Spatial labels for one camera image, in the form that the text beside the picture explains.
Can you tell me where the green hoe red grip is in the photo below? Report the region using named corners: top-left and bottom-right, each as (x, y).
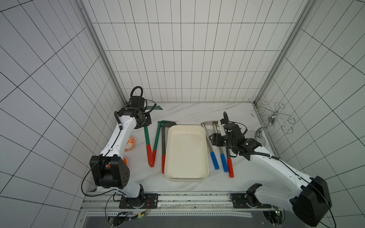
top-left (152, 121), bottom-right (170, 167)
top-left (143, 106), bottom-right (163, 167)

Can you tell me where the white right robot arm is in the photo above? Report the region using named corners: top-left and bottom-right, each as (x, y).
top-left (208, 112), bottom-right (332, 227)

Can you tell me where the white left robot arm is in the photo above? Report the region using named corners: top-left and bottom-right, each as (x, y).
top-left (89, 96), bottom-right (151, 207)

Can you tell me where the cream plastic storage tray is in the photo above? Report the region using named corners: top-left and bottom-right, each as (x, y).
top-left (164, 125), bottom-right (209, 181)

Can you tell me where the orange patterned bowl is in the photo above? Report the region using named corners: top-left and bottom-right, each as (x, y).
top-left (125, 136), bottom-right (136, 152)

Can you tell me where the chrome wire cup rack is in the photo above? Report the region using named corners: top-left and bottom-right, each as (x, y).
top-left (251, 100), bottom-right (296, 140)

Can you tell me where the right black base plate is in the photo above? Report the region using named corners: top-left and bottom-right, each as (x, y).
top-left (230, 193), bottom-right (272, 209)

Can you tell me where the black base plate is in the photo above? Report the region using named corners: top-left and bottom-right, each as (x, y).
top-left (119, 193), bottom-right (159, 210)
top-left (230, 193), bottom-right (272, 209)

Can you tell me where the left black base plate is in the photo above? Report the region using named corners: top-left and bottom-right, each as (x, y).
top-left (119, 193), bottom-right (159, 210)

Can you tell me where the aluminium mounting rail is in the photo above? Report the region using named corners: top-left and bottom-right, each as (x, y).
top-left (80, 192), bottom-right (293, 218)

